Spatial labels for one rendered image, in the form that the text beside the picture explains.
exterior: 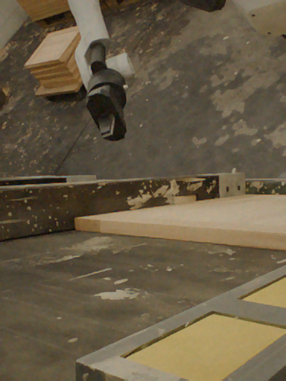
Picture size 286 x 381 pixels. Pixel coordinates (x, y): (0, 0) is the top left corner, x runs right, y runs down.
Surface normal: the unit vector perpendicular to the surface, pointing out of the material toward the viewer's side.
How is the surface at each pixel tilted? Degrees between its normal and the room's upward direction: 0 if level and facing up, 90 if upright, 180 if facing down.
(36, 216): 90
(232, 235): 39
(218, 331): 51
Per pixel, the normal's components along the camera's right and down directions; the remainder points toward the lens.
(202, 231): -0.64, 0.06
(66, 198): 0.76, 0.01
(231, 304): -0.03, -1.00
